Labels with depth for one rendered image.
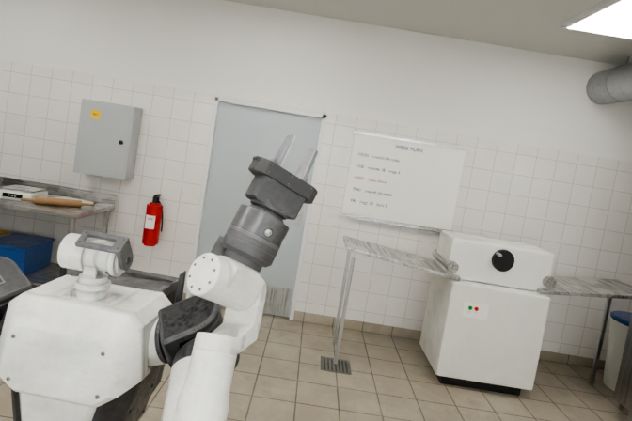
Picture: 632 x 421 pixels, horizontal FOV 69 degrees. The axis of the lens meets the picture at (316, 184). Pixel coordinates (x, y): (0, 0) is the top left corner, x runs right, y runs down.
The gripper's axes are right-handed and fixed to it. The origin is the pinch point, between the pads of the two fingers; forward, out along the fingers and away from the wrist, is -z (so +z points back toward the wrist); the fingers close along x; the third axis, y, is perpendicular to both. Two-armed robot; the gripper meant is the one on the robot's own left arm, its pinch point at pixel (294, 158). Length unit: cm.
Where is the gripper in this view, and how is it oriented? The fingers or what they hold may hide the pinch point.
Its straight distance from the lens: 77.1
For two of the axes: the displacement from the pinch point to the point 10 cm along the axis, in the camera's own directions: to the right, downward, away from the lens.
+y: -4.6, -0.1, 8.9
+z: -4.3, 8.7, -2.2
